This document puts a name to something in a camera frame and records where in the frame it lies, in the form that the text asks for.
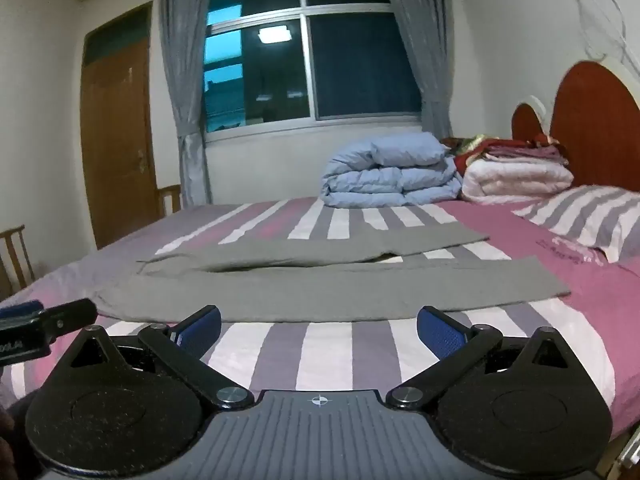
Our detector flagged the large window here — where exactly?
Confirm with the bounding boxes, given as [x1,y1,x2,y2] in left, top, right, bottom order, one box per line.
[202,0,423,136]

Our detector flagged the red patterned blanket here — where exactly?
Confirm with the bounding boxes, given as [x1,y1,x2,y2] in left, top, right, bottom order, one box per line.
[440,132,568,173]

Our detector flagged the stack of folded purple clothes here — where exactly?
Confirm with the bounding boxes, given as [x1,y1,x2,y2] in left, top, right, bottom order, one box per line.
[482,145,571,165]

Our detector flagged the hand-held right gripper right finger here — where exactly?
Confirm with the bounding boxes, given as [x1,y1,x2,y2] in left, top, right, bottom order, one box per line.
[385,305,571,408]

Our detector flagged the striped pillow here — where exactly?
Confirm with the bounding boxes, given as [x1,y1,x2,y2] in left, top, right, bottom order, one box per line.
[512,185,640,263]

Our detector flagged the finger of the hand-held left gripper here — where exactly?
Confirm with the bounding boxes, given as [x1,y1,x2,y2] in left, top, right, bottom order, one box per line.
[0,301,45,322]
[42,298,99,344]

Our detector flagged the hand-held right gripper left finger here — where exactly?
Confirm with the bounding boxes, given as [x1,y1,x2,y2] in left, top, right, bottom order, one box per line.
[67,304,255,408]

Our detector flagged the striped pink bed sheet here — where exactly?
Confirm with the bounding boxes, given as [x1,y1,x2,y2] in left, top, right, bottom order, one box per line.
[0,185,640,441]

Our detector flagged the grey pants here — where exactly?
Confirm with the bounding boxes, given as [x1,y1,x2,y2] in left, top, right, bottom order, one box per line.
[95,222,572,323]

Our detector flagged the folded light blue duvet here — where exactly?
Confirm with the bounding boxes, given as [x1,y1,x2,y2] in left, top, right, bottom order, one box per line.
[320,132,463,207]

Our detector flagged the brown wooden door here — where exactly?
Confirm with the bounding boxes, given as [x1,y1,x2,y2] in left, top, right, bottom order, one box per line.
[80,1,158,251]

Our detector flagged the red wooden headboard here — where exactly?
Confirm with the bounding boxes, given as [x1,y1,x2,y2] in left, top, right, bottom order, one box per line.
[511,60,640,191]

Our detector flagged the grey curtain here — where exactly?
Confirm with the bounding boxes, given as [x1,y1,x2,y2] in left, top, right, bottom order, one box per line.
[377,0,456,142]
[157,0,218,207]

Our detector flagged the wooden chair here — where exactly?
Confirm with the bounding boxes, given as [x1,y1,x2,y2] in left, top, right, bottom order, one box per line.
[157,184,182,218]
[0,225,35,301]

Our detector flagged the folded pink white quilt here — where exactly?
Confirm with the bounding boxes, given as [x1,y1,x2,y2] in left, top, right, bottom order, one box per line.
[460,157,575,205]

